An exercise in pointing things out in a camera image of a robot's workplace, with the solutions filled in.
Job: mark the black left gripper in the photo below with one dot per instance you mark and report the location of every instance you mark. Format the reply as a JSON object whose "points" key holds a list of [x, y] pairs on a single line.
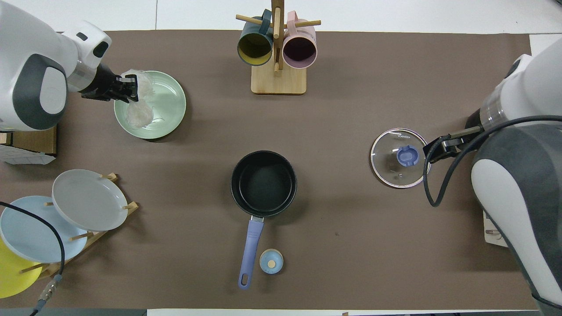
{"points": [[113, 87]]}

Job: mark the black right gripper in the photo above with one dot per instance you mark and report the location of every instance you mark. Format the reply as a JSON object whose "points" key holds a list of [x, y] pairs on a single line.
{"points": [[465, 134]]}

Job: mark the clear plastic food bag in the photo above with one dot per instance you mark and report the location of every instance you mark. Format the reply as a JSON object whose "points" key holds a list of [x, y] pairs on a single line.
{"points": [[139, 115]]}

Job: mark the glass lid with blue knob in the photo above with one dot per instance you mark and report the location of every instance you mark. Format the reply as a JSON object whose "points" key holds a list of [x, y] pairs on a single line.
{"points": [[393, 162]]}

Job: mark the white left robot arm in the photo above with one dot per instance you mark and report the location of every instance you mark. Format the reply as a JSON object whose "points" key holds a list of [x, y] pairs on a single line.
{"points": [[30, 61]]}

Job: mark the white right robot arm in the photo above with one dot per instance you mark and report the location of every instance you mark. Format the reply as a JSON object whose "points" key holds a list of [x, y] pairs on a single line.
{"points": [[522, 175]]}

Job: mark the light green plate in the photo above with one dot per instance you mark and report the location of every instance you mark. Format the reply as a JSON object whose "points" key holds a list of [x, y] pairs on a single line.
{"points": [[164, 105]]}

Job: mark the grey plate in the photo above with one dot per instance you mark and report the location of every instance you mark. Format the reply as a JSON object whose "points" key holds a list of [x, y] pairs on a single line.
{"points": [[90, 199]]}

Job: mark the wooden plate rack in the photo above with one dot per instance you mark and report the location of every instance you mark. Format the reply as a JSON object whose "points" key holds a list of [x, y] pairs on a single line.
{"points": [[94, 235]]}

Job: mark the light blue plate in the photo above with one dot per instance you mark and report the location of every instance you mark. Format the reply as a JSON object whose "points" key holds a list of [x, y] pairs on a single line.
{"points": [[35, 237]]}

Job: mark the yellow plate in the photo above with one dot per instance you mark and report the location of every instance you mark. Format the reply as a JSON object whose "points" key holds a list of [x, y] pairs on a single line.
{"points": [[11, 274]]}

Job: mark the brown table mat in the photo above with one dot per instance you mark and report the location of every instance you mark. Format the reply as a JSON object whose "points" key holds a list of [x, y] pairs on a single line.
{"points": [[351, 109]]}

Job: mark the beige toaster oven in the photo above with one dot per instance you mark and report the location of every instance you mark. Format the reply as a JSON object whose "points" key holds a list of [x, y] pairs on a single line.
{"points": [[494, 232]]}

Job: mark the dark teal mug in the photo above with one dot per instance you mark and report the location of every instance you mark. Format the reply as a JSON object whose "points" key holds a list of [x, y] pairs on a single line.
{"points": [[254, 48]]}

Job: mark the wooden mug tree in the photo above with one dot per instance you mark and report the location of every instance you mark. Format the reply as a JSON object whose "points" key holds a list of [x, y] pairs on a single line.
{"points": [[278, 81]]}

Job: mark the pink mug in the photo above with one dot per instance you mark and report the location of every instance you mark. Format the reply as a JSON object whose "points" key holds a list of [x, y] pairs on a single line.
{"points": [[299, 52]]}

